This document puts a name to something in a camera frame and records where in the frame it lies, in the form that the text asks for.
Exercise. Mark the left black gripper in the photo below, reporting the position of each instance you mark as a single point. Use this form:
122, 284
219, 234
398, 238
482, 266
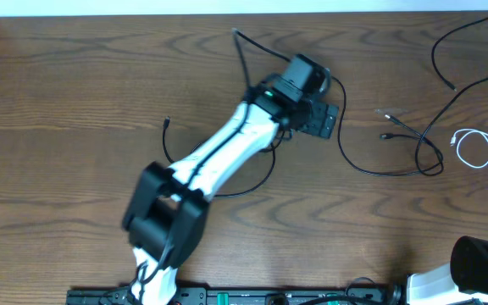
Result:
319, 114

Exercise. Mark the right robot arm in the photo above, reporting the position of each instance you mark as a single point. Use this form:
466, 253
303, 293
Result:
464, 280

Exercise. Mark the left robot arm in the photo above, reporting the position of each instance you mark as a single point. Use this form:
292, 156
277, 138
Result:
169, 208

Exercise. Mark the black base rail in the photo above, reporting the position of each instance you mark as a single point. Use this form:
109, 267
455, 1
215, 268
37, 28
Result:
187, 295

